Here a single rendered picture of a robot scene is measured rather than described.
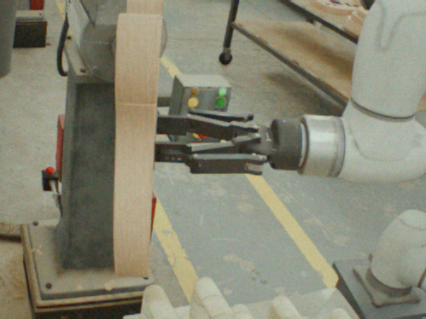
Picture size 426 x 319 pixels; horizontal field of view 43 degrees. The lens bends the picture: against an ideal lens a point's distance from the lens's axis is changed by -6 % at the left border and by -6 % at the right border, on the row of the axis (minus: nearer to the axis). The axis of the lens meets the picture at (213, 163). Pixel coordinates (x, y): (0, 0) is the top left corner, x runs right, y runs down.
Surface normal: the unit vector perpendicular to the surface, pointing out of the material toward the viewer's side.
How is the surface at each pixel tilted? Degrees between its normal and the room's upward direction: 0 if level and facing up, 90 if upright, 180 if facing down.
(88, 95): 90
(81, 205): 90
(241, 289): 0
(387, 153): 85
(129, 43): 82
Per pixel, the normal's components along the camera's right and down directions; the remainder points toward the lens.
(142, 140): 0.06, 0.51
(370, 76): -0.71, 0.31
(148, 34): 0.08, 0.32
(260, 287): 0.18, -0.85
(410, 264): -0.59, 0.22
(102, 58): 0.24, 0.60
